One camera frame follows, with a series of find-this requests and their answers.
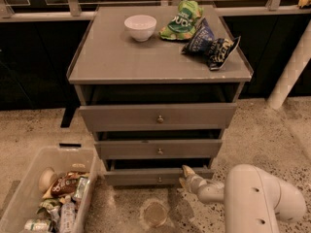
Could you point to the white ceramic bowl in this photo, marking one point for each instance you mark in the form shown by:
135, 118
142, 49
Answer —
140, 27

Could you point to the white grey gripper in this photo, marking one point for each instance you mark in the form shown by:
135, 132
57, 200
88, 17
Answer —
194, 182

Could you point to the clear plastic storage bin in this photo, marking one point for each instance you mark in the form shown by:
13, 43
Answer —
25, 201

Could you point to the grey middle drawer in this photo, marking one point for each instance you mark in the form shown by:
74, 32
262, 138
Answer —
148, 149

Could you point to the metal window railing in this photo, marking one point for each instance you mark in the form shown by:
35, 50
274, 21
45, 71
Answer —
45, 15

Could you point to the green white snack packet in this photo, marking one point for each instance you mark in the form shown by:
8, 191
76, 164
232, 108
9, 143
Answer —
81, 188

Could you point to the green chip bag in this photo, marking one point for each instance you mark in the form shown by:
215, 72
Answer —
182, 25

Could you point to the black yellow chip bag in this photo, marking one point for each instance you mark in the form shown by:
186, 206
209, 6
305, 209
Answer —
218, 51

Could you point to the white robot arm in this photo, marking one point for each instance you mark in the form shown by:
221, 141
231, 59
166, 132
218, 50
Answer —
255, 201

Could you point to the white diagonal support pole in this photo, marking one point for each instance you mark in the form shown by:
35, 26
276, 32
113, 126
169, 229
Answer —
295, 66

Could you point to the brown snack bag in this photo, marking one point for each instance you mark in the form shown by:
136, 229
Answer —
65, 185

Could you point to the beige upturned bowl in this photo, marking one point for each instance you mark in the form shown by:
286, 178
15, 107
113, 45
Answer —
46, 179

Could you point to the small yellow object on rail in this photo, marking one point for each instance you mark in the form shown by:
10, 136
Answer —
304, 3

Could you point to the grey wooden drawer cabinet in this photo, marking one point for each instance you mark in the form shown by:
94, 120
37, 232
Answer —
113, 69

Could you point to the round floor drain cover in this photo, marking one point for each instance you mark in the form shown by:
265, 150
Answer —
153, 213

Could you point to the clear plastic water bottle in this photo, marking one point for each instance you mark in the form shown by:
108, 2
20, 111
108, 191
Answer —
68, 215

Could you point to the grey bottom drawer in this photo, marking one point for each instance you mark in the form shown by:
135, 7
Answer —
159, 171

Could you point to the blue chip bag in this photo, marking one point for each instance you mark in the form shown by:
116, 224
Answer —
200, 39

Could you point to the grey top drawer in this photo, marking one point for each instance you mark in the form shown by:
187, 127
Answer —
158, 117

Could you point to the grey drawer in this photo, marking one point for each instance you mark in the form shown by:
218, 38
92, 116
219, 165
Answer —
159, 171
148, 149
158, 117

